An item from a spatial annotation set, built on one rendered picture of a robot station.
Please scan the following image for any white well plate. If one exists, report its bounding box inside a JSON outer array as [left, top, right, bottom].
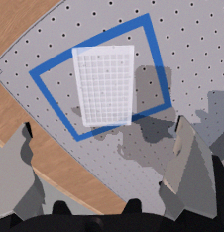
[[72, 46, 134, 127]]

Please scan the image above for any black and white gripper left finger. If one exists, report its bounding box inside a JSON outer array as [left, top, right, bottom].
[[0, 122, 46, 232]]

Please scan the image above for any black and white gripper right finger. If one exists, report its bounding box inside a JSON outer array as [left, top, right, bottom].
[[159, 115, 224, 232]]

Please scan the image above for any grey rectangular plate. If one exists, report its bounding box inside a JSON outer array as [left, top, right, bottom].
[[0, 0, 224, 216]]

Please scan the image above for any blue tape outline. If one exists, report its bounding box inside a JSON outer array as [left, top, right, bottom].
[[29, 13, 172, 142]]

